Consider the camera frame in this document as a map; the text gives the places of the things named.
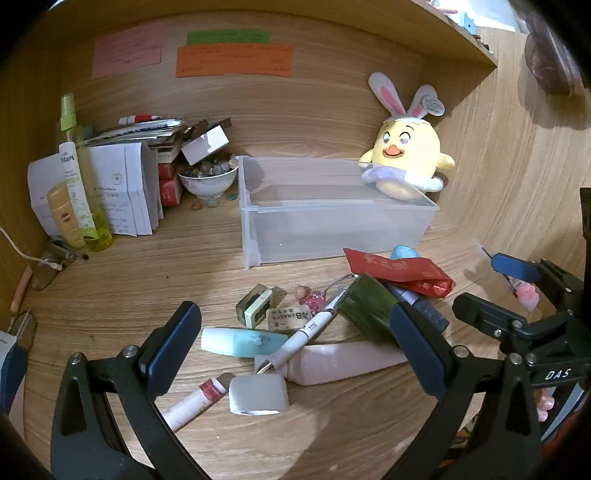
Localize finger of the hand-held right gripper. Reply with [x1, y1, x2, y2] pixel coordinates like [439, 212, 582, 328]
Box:
[491, 253, 591, 319]
[452, 293, 575, 354]

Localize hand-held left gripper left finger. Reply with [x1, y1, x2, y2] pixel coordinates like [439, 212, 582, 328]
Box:
[50, 301, 218, 480]

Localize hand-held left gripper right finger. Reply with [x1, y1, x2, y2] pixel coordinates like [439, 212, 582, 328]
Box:
[390, 302, 542, 480]

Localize purple grey marker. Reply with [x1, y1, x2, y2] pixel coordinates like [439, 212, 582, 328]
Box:
[383, 281, 451, 334]

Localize small red and white tube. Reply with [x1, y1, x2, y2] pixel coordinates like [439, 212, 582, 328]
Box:
[161, 373, 236, 432]

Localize light blue tube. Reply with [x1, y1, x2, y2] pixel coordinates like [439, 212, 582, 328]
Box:
[200, 327, 289, 358]

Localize large pink tube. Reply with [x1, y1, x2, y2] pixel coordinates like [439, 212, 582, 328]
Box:
[281, 344, 409, 386]

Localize red packet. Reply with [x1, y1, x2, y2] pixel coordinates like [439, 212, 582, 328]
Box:
[343, 248, 455, 298]

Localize green stamp block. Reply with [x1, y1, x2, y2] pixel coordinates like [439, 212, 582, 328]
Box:
[235, 284, 274, 329]

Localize white tape roll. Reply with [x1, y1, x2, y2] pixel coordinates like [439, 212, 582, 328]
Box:
[228, 373, 290, 416]

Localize white pen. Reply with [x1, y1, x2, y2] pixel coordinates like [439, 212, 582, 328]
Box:
[254, 286, 349, 374]

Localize pink bead charm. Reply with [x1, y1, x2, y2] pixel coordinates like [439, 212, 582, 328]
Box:
[295, 285, 326, 308]

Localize clear plastic storage box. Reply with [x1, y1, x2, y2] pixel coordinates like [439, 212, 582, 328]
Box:
[238, 156, 440, 271]

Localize person's right hand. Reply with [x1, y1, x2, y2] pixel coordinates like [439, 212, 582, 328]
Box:
[536, 388, 556, 422]

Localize small pink toy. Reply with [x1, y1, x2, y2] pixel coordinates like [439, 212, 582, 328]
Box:
[516, 284, 541, 311]

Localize yellow-green spray bottle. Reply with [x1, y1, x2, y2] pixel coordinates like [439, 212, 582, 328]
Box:
[58, 92, 113, 252]

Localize eyeglasses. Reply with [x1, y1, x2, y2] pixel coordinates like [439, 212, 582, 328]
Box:
[30, 240, 89, 291]

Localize red carton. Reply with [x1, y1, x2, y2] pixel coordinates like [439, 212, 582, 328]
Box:
[158, 161, 183, 207]

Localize yellow chick plush toy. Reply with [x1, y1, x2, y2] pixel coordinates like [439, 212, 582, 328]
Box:
[359, 71, 455, 200]

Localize folded white paper sheets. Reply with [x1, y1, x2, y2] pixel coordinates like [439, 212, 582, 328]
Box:
[28, 142, 164, 237]

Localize white bowl of marbles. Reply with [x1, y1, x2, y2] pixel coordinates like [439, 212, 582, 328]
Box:
[178, 157, 239, 200]

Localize blue and white device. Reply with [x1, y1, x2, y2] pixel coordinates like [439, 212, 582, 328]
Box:
[0, 330, 28, 416]

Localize beige lotion bottle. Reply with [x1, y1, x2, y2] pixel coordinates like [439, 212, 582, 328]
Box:
[46, 182, 87, 250]

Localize white tube with green print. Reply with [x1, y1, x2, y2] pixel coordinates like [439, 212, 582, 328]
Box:
[58, 143, 100, 241]

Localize small white cardboard box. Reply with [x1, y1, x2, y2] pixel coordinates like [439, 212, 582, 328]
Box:
[181, 119, 232, 166]

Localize stack of booklets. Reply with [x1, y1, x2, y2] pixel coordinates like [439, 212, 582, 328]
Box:
[85, 117, 190, 162]

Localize dark brown object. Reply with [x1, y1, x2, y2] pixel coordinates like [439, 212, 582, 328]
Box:
[524, 11, 583, 96]

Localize wooden shelf board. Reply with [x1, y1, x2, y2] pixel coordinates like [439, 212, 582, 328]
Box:
[411, 0, 499, 70]

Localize orange sticky note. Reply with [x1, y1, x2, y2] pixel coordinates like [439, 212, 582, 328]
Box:
[175, 45, 293, 78]

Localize pink sticky note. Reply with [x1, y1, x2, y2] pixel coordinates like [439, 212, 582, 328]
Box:
[91, 23, 167, 79]

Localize green sticky note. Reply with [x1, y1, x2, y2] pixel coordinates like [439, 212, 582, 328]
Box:
[186, 30, 270, 46]

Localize wooden handled tool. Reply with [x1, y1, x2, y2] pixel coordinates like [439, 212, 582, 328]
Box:
[10, 265, 33, 315]

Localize white cable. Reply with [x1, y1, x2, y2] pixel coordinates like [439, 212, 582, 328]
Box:
[0, 226, 63, 271]

